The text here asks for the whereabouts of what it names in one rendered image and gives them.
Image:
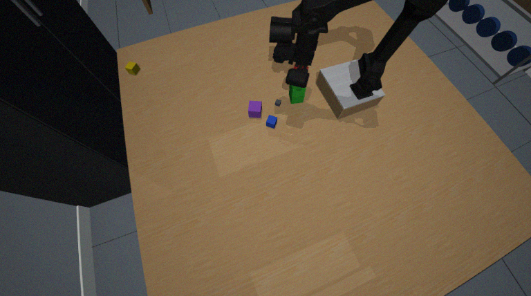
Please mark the green block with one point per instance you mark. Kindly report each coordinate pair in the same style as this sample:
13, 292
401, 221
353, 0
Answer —
296, 99
296, 91

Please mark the blue block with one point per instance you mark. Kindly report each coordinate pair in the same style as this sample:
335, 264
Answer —
271, 121

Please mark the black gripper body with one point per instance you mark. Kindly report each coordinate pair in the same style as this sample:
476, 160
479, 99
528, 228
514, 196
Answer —
303, 57

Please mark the purple block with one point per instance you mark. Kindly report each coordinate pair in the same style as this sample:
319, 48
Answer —
254, 109

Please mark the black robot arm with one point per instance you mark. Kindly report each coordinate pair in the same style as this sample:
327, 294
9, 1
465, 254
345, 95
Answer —
310, 18

